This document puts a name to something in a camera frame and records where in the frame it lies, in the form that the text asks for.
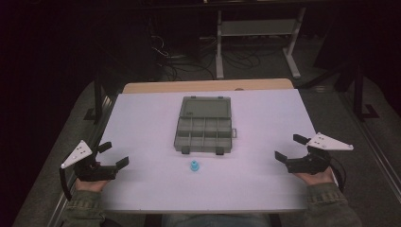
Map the person's left hand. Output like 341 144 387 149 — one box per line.
75 177 110 193

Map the black metal stand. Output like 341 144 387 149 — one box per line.
82 70 111 126
352 61 381 123

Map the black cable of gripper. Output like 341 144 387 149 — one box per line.
59 166 73 202
328 156 347 193

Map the aluminium frame rail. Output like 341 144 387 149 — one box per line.
46 93 118 227
339 91 401 204

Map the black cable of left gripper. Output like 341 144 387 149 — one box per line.
59 166 73 202

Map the white metal desk frame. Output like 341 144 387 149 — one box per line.
215 7 307 80

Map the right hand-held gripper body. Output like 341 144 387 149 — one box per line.
285 131 355 176

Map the person's right hand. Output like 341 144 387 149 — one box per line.
294 166 336 186

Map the grey plastic compartment box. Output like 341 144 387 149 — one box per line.
173 96 238 156

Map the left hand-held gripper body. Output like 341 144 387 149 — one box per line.
61 140 119 183

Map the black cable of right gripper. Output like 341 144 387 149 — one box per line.
328 156 347 193

